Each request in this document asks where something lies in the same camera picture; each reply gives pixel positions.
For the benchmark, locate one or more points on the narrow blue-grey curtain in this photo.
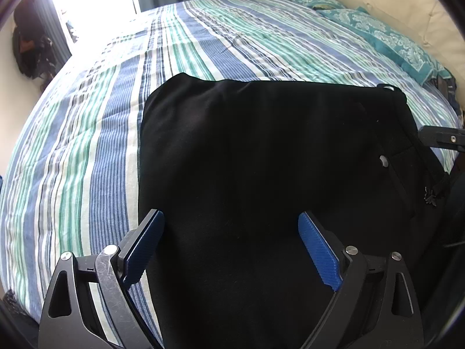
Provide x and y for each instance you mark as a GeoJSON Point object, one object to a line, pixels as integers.
{"type": "Point", "coordinates": [54, 21]}

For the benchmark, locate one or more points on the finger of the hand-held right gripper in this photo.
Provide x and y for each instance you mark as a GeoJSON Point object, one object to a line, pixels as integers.
{"type": "Point", "coordinates": [445, 139]}

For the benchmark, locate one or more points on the striped bed sheet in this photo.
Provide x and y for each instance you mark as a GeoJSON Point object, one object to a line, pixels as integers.
{"type": "Point", "coordinates": [90, 152]}

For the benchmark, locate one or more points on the teal patterned pillow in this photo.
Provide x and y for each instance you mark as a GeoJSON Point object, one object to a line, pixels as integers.
{"type": "Point", "coordinates": [312, 0]}
{"type": "Point", "coordinates": [385, 36]}

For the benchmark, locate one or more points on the dark object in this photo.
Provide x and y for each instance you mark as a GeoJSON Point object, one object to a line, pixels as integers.
{"type": "Point", "coordinates": [447, 86]}

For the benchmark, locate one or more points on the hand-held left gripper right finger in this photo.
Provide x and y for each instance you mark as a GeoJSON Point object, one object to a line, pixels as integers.
{"type": "Point", "coordinates": [321, 252]}

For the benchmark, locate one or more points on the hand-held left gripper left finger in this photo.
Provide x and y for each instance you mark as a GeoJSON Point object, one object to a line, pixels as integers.
{"type": "Point", "coordinates": [141, 251]}

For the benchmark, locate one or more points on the hanging dark bags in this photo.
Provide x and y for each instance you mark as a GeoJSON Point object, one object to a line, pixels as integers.
{"type": "Point", "coordinates": [31, 43]}

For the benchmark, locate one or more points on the cream padded headboard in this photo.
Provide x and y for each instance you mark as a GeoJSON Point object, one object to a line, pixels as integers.
{"type": "Point", "coordinates": [417, 11]}

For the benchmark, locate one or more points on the black pants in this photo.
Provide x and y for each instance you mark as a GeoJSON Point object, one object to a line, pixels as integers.
{"type": "Point", "coordinates": [254, 152]}

